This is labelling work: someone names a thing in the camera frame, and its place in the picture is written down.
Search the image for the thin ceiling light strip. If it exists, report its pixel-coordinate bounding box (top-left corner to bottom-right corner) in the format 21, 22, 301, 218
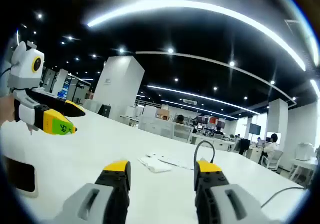
146, 84, 261, 115

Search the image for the wide curved ceiling light strip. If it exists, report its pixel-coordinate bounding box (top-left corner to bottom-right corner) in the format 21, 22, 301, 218
86, 0, 307, 72

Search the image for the white side table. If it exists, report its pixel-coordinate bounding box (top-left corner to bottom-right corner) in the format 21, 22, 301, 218
289, 158, 319, 187

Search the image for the black cable with plug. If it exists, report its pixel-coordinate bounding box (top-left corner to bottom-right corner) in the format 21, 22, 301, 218
194, 140, 216, 164

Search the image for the person's left hand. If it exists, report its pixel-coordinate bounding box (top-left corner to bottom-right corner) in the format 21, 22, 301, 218
0, 93, 16, 129

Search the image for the white mesh office chair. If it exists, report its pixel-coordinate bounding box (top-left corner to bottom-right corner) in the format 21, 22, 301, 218
173, 122, 194, 143

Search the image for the white box appliance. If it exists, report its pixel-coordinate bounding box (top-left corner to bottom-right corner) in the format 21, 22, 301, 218
294, 142, 316, 161

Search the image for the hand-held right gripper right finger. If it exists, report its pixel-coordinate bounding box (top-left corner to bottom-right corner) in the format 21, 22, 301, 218
194, 159, 281, 224

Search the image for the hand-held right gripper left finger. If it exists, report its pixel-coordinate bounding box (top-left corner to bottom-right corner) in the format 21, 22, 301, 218
53, 160, 131, 224

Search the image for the dark wall monitor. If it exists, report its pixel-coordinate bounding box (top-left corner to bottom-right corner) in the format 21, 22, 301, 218
249, 123, 262, 135

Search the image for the thin grey cable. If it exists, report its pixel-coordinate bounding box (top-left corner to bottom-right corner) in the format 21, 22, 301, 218
260, 186, 307, 208

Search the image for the black square device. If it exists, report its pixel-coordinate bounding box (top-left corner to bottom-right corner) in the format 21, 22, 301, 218
97, 104, 111, 118

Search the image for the white USB port socket panel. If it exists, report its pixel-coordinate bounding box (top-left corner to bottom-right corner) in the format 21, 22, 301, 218
137, 152, 197, 174

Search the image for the white square pillar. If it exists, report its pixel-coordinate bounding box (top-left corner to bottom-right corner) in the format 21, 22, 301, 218
92, 55, 146, 119
266, 98, 290, 144

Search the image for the black device with white frame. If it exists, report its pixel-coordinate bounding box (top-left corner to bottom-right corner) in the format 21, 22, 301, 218
3, 155, 39, 198

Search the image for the white desk desktop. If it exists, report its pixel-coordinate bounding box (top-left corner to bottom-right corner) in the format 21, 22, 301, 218
0, 103, 311, 224

